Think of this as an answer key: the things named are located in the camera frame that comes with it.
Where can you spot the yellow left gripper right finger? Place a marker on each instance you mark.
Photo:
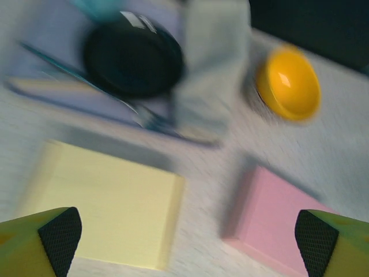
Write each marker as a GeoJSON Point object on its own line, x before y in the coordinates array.
{"type": "Point", "coordinates": [340, 248]}

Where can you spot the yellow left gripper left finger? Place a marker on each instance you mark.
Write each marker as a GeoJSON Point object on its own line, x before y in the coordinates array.
{"type": "Point", "coordinates": [26, 248]}

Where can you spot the pink paper box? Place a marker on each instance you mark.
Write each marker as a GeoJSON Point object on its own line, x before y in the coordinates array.
{"type": "Point", "coordinates": [274, 216]}

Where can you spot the yellow paper box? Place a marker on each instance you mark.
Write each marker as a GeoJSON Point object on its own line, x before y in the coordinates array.
{"type": "Point", "coordinates": [109, 202]}

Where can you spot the patterned bowl with yellow inside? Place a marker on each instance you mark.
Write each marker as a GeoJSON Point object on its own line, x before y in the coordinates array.
{"type": "Point", "coordinates": [288, 83]}

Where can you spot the metal fork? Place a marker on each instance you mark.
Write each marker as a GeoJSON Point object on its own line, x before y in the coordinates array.
{"type": "Point", "coordinates": [86, 80]}

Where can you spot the lavender plastic tray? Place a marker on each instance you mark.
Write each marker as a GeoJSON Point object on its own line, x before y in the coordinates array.
{"type": "Point", "coordinates": [52, 37]}

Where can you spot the black round plate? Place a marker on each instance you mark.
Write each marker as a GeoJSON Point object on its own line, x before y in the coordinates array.
{"type": "Point", "coordinates": [129, 57]}

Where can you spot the folded beige cloth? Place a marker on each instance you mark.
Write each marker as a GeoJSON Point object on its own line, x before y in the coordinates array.
{"type": "Point", "coordinates": [213, 57]}

